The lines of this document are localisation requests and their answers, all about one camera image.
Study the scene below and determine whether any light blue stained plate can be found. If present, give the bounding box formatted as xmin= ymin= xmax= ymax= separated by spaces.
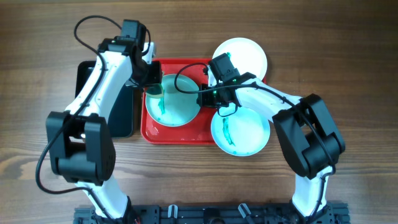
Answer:
xmin=211 ymin=103 xmax=271 ymax=157

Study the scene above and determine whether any green yellow sponge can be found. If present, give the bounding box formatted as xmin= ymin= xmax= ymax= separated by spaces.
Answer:
xmin=146 ymin=83 xmax=164 ymax=98

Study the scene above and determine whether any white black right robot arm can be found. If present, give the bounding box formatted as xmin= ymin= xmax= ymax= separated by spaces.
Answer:
xmin=197 ymin=73 xmax=345 ymax=222

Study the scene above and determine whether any light green stained plate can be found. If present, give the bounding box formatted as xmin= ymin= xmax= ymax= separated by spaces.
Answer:
xmin=145 ymin=74 xmax=200 ymax=127

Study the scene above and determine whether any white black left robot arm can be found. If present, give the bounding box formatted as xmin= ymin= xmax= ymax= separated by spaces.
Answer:
xmin=35 ymin=37 xmax=162 ymax=223

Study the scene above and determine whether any red plastic tray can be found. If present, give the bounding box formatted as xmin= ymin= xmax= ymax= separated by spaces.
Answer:
xmin=141 ymin=58 xmax=216 ymax=145

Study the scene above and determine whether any white stained plate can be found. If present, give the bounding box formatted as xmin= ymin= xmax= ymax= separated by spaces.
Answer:
xmin=212 ymin=37 xmax=268 ymax=81

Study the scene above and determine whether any black plastic tray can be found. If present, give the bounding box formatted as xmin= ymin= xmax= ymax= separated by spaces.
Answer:
xmin=75 ymin=61 xmax=134 ymax=138

